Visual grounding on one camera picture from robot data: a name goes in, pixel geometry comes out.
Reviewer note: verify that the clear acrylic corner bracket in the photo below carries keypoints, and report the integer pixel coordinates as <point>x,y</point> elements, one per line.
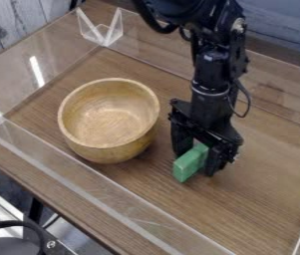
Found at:
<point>101,34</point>

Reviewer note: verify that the brown wooden bowl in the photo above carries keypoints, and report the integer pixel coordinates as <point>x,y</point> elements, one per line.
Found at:
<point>107,119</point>

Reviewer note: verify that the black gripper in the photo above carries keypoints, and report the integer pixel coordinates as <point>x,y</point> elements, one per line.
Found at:
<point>202,119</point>

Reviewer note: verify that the green rectangular block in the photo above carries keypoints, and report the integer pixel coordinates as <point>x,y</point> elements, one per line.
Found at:
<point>189,163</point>

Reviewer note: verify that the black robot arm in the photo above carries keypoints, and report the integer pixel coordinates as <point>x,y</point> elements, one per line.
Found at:
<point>213,26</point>

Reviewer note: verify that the clear acrylic tray wall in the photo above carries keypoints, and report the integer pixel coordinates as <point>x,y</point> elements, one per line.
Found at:
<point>114,215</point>

